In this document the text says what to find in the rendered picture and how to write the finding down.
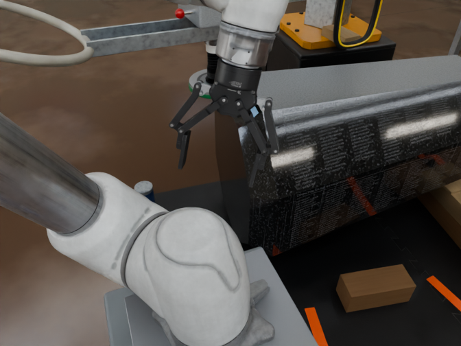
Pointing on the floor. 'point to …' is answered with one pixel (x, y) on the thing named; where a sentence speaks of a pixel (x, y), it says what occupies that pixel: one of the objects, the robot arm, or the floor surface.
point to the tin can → (145, 187)
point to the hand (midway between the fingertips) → (217, 169)
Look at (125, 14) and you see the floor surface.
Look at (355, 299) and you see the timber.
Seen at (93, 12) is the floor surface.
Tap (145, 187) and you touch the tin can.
